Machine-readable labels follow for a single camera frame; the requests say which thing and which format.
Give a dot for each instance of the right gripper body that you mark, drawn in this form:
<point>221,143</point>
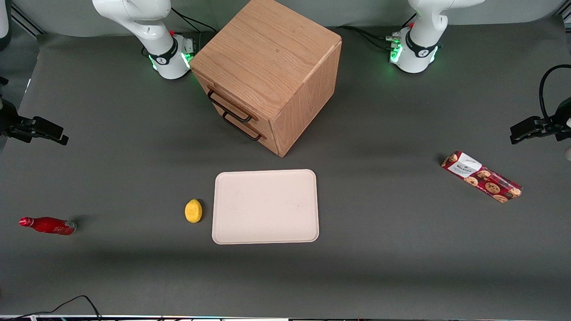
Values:
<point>10,121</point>

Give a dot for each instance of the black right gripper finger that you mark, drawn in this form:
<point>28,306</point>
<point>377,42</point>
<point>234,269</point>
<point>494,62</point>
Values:
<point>44,135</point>
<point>47,125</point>

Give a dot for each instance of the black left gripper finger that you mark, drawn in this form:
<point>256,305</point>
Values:
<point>533,135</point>
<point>526,126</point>

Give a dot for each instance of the wooden drawer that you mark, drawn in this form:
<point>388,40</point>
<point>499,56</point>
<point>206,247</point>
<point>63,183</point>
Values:
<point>267,139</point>
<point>263,122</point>

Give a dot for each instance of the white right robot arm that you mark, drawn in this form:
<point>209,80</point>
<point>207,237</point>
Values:
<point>147,26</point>

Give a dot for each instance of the wooden drawer cabinet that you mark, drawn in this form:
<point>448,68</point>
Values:
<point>272,49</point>

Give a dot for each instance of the red cookie box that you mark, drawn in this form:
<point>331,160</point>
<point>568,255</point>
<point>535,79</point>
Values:
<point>482,177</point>

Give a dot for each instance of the red bottle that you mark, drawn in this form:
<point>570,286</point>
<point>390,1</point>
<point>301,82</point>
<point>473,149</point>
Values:
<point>49,225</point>

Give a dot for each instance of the yellow lemon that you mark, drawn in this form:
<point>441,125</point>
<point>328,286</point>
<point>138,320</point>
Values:
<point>193,211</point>

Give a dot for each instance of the beige rectangular tray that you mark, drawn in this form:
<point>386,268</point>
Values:
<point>265,207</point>

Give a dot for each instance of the aluminium frame rail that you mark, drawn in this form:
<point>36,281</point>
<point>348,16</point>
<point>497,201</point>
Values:
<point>26,21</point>
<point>565,17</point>

